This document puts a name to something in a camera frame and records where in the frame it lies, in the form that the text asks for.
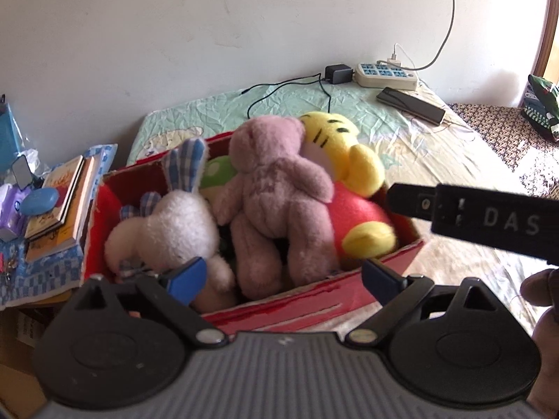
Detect white bunny plush blue bow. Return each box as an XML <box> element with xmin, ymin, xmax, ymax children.
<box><xmin>104</xmin><ymin>138</ymin><xmax>235</xmax><ymax>313</ymax></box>

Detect green frog plush toy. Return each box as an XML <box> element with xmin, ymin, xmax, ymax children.
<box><xmin>199</xmin><ymin>155</ymin><xmax>237</xmax><ymax>200</ymax></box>

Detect pink teddy bear plush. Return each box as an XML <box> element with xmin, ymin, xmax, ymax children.
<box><xmin>212</xmin><ymin>116</ymin><xmax>339</xmax><ymax>300</ymax></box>

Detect person right hand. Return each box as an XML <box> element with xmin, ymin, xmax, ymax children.
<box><xmin>520</xmin><ymin>269</ymin><xmax>559</xmax><ymax>418</ymax></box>

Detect yellow tiger plush toy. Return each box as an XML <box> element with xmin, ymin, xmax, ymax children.
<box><xmin>300</xmin><ymin>112</ymin><xmax>397</xmax><ymax>263</ymax></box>

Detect dark floral mattress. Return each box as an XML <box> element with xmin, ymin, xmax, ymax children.
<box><xmin>450</xmin><ymin>103</ymin><xmax>558</xmax><ymax>200</ymax></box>

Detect red cardboard box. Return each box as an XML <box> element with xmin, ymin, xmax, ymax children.
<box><xmin>81</xmin><ymin>130</ymin><xmax>424</xmax><ymax>336</ymax></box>

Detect folded green clothes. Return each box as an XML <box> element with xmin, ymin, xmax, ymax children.
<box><xmin>522</xmin><ymin>74</ymin><xmax>558</xmax><ymax>143</ymax></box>

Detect patterned bed sheet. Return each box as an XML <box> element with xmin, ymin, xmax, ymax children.
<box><xmin>128</xmin><ymin>80</ymin><xmax>545</xmax><ymax>330</ymax></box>

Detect black smartphone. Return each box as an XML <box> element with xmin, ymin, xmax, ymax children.
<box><xmin>376</xmin><ymin>87</ymin><xmax>445</xmax><ymax>126</ymax></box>

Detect stack of books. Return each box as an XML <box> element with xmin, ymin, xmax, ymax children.
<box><xmin>25</xmin><ymin>155</ymin><xmax>97</xmax><ymax>263</ymax></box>

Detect blue checkered cloth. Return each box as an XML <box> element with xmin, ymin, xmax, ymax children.
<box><xmin>1</xmin><ymin>145</ymin><xmax>117</xmax><ymax>309</ymax></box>

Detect blue oval case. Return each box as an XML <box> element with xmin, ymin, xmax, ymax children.
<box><xmin>20</xmin><ymin>187</ymin><xmax>59</xmax><ymax>216</ymax></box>

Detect small cardboard box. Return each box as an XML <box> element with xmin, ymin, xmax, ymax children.
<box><xmin>1</xmin><ymin>291</ymin><xmax>72</xmax><ymax>418</ymax></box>

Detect white power strip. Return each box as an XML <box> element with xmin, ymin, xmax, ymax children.
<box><xmin>354</xmin><ymin>63</ymin><xmax>418</xmax><ymax>91</ymax></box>

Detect black power adapter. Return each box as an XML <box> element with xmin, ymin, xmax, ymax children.
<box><xmin>324</xmin><ymin>64</ymin><xmax>354</xmax><ymax>85</ymax></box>

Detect blue plastic bag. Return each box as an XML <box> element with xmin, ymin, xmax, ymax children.
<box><xmin>0</xmin><ymin>94</ymin><xmax>25</xmax><ymax>175</ymax></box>

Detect grey power strip cord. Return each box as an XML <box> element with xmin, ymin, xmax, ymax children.
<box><xmin>377</xmin><ymin>0</ymin><xmax>458</xmax><ymax>73</ymax></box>

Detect white usb charger cable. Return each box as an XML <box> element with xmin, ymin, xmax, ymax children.
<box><xmin>385</xmin><ymin>42</ymin><xmax>424</xmax><ymax>84</ymax></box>

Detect black adapter cable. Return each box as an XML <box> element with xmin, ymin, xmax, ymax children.
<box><xmin>240</xmin><ymin>74</ymin><xmax>333</xmax><ymax>119</ymax></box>

